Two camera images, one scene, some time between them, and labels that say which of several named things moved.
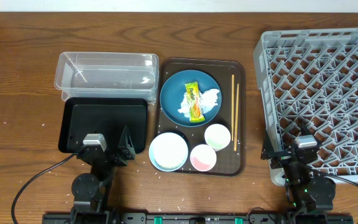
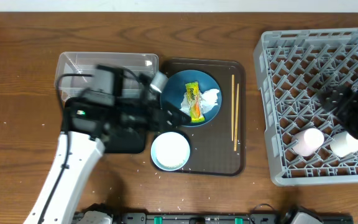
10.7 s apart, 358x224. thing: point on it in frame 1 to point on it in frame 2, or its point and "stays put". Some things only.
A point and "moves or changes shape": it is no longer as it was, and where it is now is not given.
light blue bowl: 168,152 stays put
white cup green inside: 218,136 to 342,144
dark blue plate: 172,93 stays put
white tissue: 207,100 stays put
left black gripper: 129,152 to 156,117
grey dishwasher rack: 325,81 stays put
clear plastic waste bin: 107,74 stays put
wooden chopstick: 232,104 stays put
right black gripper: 281,157 to 354,98
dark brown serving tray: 230,74 stays put
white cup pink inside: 203,157 moves or changes shape
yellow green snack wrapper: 196,112 stays put
